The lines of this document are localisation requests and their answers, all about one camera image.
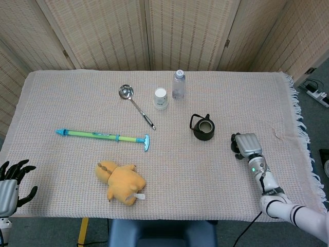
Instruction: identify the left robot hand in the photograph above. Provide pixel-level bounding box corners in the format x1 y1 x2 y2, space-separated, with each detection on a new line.
0 159 38 217

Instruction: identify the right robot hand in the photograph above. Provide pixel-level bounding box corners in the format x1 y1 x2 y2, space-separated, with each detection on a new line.
230 132 263 161

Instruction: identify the black teapot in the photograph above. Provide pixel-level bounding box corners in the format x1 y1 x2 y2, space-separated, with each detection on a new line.
189 113 216 141

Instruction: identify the black box with white disc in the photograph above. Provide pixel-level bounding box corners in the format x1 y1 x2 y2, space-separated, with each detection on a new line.
318 148 329 179

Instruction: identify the white power strip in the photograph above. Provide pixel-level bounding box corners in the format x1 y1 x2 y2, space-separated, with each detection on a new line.
301 78 329 108

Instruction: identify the clear plastic water bottle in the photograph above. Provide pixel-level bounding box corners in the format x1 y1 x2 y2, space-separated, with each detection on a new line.
172 69 186 101

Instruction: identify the beige woven tablecloth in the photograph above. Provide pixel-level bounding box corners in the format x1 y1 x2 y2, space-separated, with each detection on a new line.
0 69 327 223

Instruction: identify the white paper cup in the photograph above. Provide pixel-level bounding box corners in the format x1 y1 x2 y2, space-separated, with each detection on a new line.
153 87 169 111

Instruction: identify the green blue water squirter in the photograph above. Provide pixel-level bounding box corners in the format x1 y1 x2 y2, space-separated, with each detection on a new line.
55 128 150 152

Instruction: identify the yellow plush toy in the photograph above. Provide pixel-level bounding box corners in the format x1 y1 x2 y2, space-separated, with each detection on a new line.
95 160 147 206

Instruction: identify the woven folding screen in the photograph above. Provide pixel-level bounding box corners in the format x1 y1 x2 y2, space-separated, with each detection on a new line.
0 0 329 137

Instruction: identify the black cable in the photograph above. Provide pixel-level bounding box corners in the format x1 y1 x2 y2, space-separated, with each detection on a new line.
77 239 109 246

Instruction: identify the steel ladle black handle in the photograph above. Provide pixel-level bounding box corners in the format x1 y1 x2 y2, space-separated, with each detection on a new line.
118 84 157 131

